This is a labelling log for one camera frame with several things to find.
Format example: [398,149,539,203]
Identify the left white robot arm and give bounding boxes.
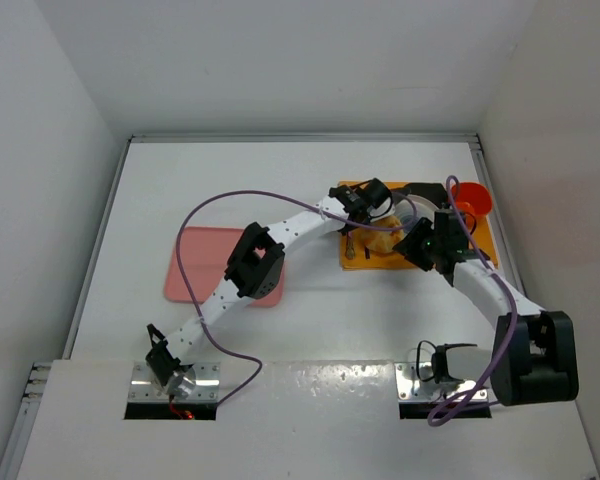
[145,178,395,398]

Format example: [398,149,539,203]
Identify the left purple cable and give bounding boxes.
[176,189,416,409]

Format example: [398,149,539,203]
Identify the white plastic plate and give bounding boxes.
[393,192,439,226]

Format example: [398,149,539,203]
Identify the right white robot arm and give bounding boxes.
[394,209,579,406]

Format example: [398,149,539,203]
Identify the golden knotted bread roll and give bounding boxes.
[360,215,405,255]

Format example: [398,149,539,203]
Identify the pink plastic tray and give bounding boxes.
[163,226,286,309]

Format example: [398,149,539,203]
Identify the purple metallic spoon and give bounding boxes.
[345,233,356,260]

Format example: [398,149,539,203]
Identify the metal base plate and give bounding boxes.
[127,362,220,404]
[394,362,475,404]

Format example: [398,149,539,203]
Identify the orange plastic cup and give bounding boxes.
[451,182,494,219]

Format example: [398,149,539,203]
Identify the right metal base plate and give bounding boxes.
[394,362,475,404]

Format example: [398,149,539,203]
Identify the orange placemat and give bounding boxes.
[339,181,499,270]

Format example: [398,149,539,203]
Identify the aluminium table frame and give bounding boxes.
[0,132,564,480]

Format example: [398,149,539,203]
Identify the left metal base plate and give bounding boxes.
[127,362,220,404]

